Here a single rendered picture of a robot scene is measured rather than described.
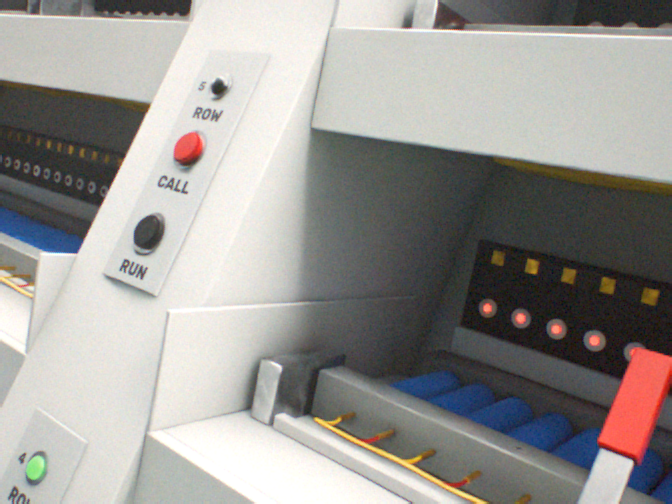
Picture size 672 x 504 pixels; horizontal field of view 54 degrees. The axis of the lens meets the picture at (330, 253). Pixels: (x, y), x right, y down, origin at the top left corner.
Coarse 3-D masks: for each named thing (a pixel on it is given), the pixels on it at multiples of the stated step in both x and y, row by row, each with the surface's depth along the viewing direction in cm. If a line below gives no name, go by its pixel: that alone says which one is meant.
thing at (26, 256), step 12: (0, 240) 46; (12, 240) 46; (0, 252) 45; (12, 252) 44; (24, 252) 43; (36, 252) 44; (0, 264) 45; (12, 264) 44; (24, 264) 43; (36, 264) 42; (0, 276) 42; (12, 276) 42; (24, 276) 42
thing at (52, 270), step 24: (24, 192) 70; (48, 192) 67; (96, 216) 62; (48, 264) 32; (0, 288) 43; (48, 288) 32; (0, 312) 38; (24, 312) 39; (0, 336) 34; (24, 336) 34; (0, 360) 34; (24, 360) 32; (0, 384) 33; (0, 408) 33
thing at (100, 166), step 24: (0, 144) 74; (24, 144) 71; (48, 144) 67; (72, 144) 65; (0, 168) 74; (48, 168) 68; (72, 168) 65; (96, 168) 63; (72, 192) 65; (96, 192) 63
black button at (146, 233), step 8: (152, 216) 30; (144, 224) 30; (152, 224) 30; (160, 224) 30; (136, 232) 30; (144, 232) 30; (152, 232) 30; (160, 232) 30; (136, 240) 30; (144, 240) 30; (152, 240) 30; (144, 248) 30
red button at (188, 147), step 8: (184, 136) 31; (192, 136) 31; (176, 144) 31; (184, 144) 31; (192, 144) 30; (200, 144) 30; (176, 152) 31; (184, 152) 30; (192, 152) 30; (176, 160) 31; (184, 160) 30; (192, 160) 30
